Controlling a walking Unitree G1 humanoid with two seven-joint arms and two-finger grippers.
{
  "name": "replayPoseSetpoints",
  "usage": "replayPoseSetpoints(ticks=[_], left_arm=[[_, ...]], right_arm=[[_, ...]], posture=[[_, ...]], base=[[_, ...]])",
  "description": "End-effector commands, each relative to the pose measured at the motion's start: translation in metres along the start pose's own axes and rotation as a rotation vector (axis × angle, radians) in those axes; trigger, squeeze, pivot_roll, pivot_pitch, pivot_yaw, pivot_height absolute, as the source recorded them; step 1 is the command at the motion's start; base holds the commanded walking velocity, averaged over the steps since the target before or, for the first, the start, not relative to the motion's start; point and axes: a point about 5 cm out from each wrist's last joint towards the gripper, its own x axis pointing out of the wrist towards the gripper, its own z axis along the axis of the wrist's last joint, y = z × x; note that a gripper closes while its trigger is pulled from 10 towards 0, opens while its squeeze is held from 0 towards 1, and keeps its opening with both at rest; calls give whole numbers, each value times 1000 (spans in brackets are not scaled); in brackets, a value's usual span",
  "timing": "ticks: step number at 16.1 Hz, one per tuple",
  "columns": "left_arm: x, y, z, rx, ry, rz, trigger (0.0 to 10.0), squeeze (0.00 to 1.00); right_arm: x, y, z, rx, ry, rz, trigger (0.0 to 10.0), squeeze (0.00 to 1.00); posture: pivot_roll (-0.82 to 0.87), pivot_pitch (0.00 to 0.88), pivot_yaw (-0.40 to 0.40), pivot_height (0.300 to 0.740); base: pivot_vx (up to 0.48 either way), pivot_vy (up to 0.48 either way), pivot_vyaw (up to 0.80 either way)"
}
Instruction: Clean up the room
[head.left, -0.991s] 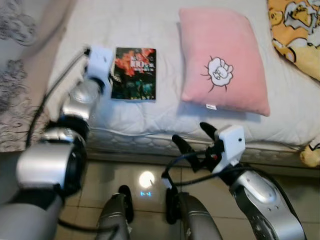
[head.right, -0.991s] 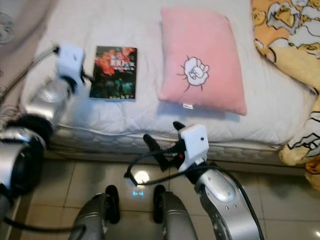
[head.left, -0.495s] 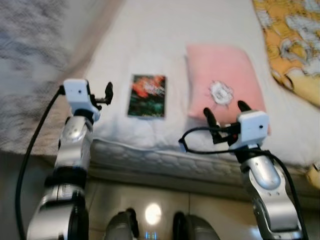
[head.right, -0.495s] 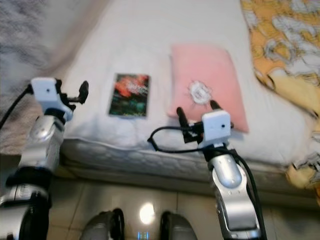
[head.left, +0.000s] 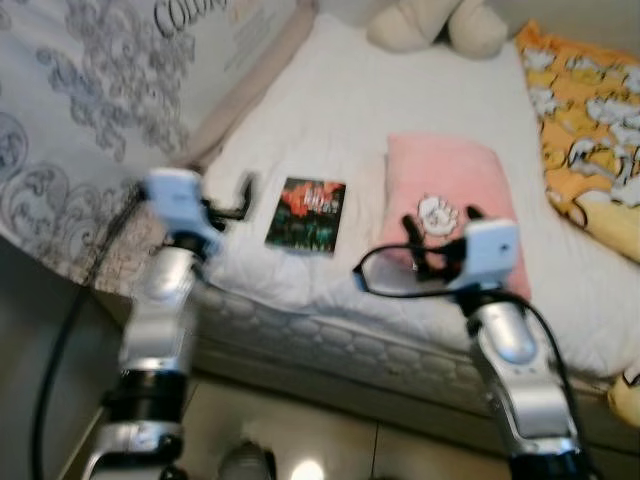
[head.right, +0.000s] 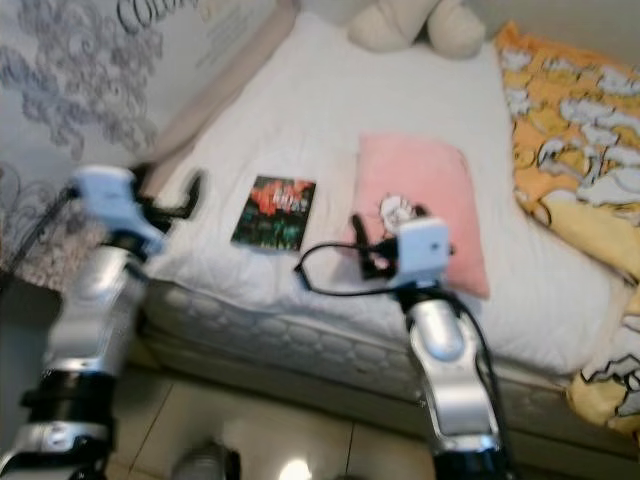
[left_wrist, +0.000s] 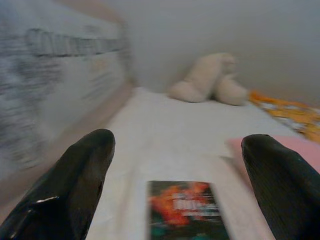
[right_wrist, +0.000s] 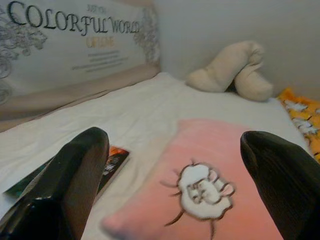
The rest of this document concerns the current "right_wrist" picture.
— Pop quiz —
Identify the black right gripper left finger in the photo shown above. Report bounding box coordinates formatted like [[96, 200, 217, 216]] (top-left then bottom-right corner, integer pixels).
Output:
[[0, 126, 111, 240]]

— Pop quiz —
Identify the white pillow with lettering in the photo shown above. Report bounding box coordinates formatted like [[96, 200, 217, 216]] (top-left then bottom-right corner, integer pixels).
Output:
[[0, 0, 162, 126]]

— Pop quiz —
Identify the dark cover book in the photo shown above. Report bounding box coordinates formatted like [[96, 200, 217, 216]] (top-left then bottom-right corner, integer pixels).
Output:
[[2, 144, 132, 201]]

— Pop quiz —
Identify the yellow egg cartoon duvet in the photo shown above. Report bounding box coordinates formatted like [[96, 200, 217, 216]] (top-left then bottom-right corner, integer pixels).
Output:
[[277, 87, 320, 163]]

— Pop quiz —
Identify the cream neck pillow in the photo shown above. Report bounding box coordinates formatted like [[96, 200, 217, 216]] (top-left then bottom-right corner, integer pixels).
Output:
[[186, 41, 275, 102]]

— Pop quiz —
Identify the pink sheep print pillow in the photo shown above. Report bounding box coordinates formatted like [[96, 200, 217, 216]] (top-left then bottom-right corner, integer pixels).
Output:
[[99, 117, 311, 240]]

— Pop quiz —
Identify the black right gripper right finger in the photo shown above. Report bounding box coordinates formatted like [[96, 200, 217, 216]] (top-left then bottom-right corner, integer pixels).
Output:
[[239, 130, 320, 240]]

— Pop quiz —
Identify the white bed sheet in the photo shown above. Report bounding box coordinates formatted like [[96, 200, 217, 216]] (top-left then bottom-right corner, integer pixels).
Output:
[[0, 72, 308, 240]]

